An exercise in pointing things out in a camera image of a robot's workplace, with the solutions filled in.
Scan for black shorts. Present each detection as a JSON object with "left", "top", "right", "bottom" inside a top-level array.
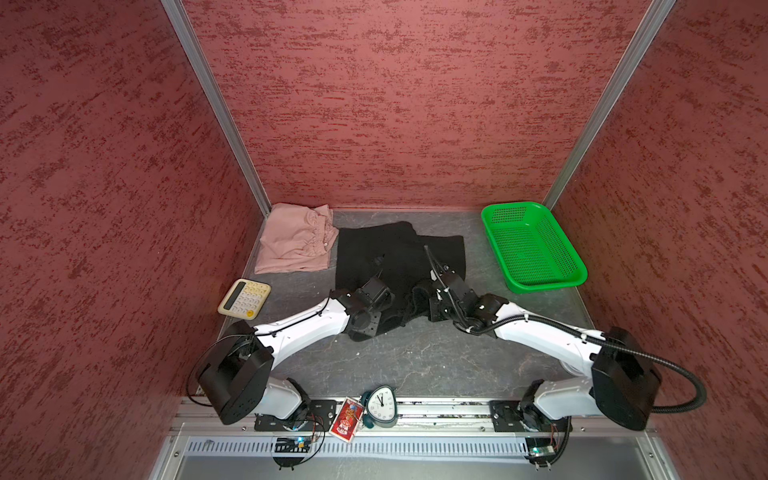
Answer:
[{"left": 335, "top": 221, "right": 467, "bottom": 335}]

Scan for pink drawstring shorts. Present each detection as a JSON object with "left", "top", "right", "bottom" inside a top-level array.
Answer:
[{"left": 254, "top": 203, "right": 339, "bottom": 275}]

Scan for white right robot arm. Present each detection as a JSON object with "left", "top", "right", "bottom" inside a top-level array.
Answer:
[{"left": 421, "top": 272, "right": 661, "bottom": 431}]

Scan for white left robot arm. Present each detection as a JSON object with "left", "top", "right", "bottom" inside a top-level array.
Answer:
[{"left": 193, "top": 277, "right": 395, "bottom": 430}]

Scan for green plastic basket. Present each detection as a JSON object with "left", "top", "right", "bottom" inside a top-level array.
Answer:
[{"left": 481, "top": 202, "right": 588, "bottom": 295}]

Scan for teal analog clock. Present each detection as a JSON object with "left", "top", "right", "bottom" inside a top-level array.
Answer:
[{"left": 361, "top": 385, "right": 399, "bottom": 429}]

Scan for red snack packet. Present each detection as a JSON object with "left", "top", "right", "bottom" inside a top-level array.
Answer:
[{"left": 328, "top": 398, "right": 365, "bottom": 443}]

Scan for cream desk calculator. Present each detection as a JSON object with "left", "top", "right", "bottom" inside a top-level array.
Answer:
[{"left": 217, "top": 279, "right": 272, "bottom": 320}]

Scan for black corrugated cable hose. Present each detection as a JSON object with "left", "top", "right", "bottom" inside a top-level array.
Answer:
[{"left": 423, "top": 244, "right": 708, "bottom": 466}]

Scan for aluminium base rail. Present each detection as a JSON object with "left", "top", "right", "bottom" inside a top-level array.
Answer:
[{"left": 170, "top": 397, "right": 656, "bottom": 439}]

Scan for right aluminium corner post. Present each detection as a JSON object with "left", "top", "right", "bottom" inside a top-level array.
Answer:
[{"left": 543, "top": 0, "right": 676, "bottom": 210}]

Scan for aluminium corner post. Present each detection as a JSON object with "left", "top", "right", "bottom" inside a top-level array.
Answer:
[
  {"left": 543, "top": 0, "right": 676, "bottom": 210},
  {"left": 161, "top": 0, "right": 272, "bottom": 217}
]

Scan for left aluminium corner post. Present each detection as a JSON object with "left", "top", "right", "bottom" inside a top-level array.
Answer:
[{"left": 161, "top": 0, "right": 272, "bottom": 217}]

